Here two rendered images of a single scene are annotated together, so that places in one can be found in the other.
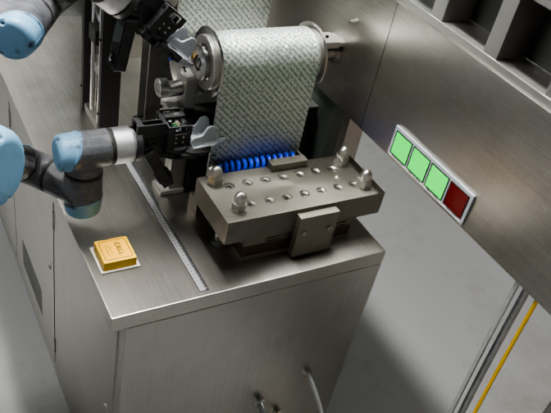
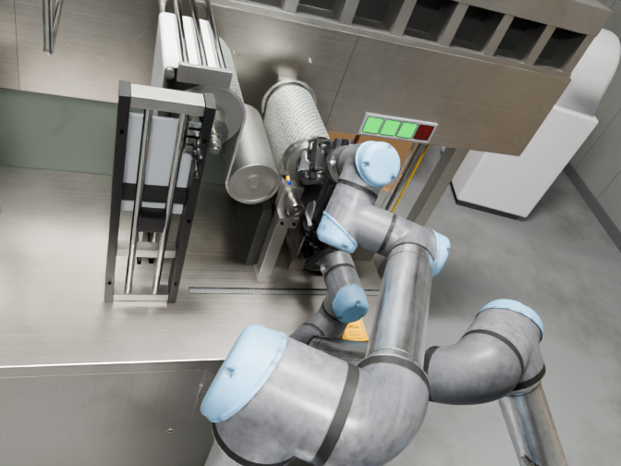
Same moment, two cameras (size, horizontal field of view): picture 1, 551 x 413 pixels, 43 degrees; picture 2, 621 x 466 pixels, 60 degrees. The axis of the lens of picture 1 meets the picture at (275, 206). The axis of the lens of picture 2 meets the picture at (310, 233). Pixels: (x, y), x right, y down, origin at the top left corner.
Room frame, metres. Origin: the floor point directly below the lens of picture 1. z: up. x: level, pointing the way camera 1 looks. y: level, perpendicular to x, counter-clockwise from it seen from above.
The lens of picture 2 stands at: (1.13, 1.24, 1.93)
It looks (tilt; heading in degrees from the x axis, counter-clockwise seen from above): 40 degrees down; 278
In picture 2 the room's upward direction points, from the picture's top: 22 degrees clockwise
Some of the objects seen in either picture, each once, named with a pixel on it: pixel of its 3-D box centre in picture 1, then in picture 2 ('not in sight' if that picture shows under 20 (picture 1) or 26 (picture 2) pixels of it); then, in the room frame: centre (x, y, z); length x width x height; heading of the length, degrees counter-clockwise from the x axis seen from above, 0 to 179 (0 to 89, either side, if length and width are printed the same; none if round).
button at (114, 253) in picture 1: (115, 253); (351, 331); (1.06, 0.30, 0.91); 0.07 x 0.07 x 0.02; 36
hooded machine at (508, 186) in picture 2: not in sight; (524, 113); (0.61, -2.42, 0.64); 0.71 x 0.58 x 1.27; 116
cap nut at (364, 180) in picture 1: (365, 178); not in sight; (1.34, -0.18, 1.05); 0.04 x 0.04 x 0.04
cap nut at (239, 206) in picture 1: (239, 201); not in sight; (1.15, 0.07, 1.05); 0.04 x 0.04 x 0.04
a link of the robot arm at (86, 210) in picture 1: (76, 187); (327, 324); (1.12, 0.41, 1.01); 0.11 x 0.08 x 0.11; 75
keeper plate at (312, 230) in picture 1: (313, 232); not in sight; (1.22, -0.10, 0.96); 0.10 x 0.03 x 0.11; 126
